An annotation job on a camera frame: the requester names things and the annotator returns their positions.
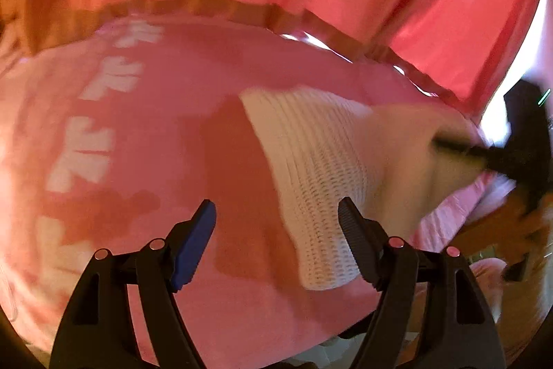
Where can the pink patterned blanket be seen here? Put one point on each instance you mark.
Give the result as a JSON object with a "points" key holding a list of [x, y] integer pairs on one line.
{"points": [[173, 114]]}

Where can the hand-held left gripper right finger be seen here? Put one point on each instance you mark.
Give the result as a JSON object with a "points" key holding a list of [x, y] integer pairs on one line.
{"points": [[355, 237]]}

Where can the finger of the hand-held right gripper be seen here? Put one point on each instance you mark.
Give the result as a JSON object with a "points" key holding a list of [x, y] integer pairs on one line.
{"points": [[462, 152]]}

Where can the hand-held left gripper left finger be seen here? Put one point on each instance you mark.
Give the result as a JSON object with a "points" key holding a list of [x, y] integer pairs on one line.
{"points": [[194, 248]]}

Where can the person's right hand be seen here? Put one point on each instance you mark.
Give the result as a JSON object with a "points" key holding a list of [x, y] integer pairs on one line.
{"points": [[505, 228]]}

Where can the white knit sweater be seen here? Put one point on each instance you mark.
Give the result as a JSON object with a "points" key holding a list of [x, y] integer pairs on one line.
{"points": [[315, 153]]}

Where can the person's right forearm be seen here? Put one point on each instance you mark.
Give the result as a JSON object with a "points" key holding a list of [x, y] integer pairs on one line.
{"points": [[527, 308]]}

